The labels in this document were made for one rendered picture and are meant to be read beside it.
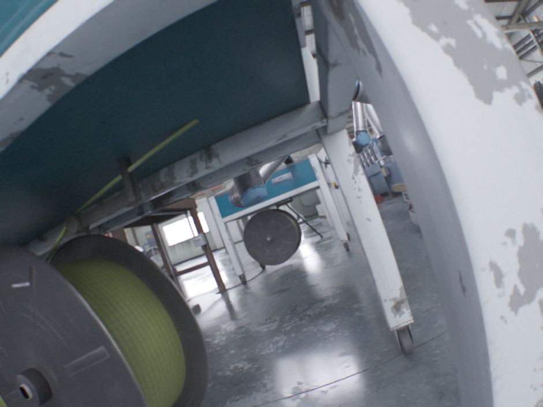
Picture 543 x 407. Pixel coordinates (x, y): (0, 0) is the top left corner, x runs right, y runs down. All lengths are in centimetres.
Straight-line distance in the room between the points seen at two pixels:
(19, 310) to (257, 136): 47
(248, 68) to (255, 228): 219
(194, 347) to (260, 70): 45
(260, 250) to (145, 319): 204
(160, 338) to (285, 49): 45
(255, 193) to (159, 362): 62
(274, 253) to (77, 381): 214
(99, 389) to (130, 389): 6
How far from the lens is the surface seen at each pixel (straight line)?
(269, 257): 248
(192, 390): 62
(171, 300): 55
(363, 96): 130
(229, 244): 239
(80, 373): 46
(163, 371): 52
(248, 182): 96
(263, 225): 245
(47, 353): 51
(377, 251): 62
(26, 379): 54
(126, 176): 44
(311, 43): 1178
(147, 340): 49
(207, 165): 52
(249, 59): 32
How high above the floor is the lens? 39
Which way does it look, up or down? 3 degrees up
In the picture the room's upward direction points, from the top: 21 degrees counter-clockwise
